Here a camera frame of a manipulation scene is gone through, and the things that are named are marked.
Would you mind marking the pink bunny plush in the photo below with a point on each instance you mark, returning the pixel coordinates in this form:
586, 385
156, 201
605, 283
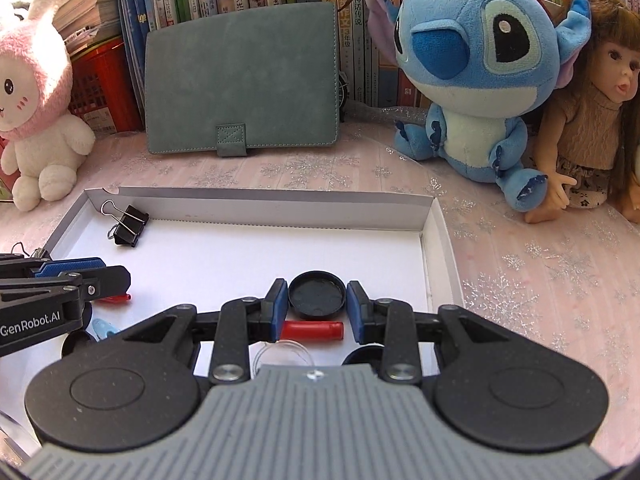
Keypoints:
35, 110

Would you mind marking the red plastic tube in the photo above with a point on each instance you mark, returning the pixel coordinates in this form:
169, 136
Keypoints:
312, 331

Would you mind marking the black binder clip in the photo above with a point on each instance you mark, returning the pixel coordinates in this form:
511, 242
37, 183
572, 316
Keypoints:
129, 226

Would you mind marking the red plastic crate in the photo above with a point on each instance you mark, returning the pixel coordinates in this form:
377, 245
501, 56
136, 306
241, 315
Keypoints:
100, 90

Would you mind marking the blue hair clip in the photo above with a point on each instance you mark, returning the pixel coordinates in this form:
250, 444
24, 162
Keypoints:
104, 329

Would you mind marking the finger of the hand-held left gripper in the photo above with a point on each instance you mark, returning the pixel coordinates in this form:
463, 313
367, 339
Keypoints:
70, 266
107, 282

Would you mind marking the white cardboard box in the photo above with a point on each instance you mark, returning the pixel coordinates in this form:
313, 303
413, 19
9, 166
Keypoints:
225, 260

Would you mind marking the brown-haired doll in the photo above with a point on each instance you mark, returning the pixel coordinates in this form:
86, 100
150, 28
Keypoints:
585, 125

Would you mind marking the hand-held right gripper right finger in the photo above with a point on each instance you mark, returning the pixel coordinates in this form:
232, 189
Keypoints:
356, 312

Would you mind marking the black round cap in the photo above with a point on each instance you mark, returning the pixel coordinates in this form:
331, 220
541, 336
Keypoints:
75, 346
316, 300
362, 355

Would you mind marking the green felt notebook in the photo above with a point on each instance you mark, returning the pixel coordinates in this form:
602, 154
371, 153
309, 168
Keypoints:
240, 80

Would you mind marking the red pen cap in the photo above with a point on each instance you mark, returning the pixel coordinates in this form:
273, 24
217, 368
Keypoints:
115, 299

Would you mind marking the pink snowflake tablecloth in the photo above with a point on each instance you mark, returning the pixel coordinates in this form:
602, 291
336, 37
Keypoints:
525, 270

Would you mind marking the stack of lying books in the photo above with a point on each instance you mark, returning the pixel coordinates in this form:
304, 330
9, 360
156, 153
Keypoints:
85, 5

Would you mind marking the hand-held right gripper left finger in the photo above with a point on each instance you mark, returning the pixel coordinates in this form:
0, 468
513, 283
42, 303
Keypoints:
277, 310

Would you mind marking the clear plastic lid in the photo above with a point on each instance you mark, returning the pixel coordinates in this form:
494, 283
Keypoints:
285, 352

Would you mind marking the blue alien plush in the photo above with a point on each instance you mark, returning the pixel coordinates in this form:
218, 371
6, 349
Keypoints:
470, 85

